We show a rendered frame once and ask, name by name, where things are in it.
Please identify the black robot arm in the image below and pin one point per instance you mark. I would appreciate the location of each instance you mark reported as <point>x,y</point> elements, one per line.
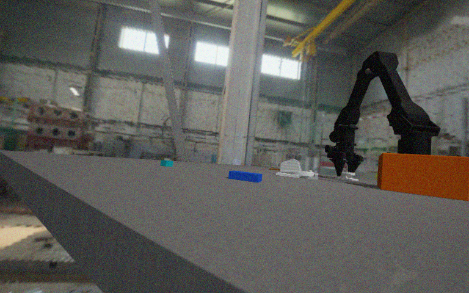
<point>407,118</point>

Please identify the small teal block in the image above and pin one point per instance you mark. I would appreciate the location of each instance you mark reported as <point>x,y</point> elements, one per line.
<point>166,163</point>

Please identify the blue rectangular block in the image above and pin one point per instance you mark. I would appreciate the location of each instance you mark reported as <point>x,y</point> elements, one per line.
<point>245,176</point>

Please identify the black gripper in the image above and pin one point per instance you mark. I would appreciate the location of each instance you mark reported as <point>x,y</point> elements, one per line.
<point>346,151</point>

